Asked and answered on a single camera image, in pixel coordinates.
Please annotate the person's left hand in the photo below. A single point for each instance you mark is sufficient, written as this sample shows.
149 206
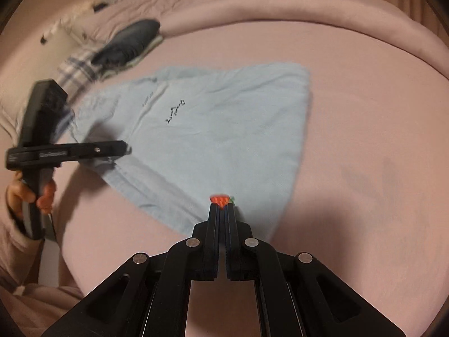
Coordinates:
21 191

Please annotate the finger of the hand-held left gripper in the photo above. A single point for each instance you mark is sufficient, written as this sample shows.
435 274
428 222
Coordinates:
94 151

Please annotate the plaid pillow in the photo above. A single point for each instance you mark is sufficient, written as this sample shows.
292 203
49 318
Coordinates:
79 72

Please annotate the person's left forearm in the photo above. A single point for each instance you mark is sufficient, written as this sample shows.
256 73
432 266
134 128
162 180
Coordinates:
17 249

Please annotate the pink duvet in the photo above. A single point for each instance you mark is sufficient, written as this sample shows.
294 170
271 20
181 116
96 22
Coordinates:
280 17

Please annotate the person's pink clothing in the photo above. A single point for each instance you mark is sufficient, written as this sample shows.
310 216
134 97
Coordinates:
38 312

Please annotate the light blue strawberry pants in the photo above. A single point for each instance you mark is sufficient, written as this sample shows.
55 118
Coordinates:
217 137

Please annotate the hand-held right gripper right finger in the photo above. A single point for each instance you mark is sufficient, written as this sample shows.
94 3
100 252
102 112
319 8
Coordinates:
245 252

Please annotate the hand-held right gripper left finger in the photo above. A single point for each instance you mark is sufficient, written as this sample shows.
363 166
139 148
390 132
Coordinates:
205 249

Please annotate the pink bed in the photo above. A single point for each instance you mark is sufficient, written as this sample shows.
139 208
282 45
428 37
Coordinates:
350 165

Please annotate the folded dark denim jeans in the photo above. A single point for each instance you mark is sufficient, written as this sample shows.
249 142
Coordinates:
129 40

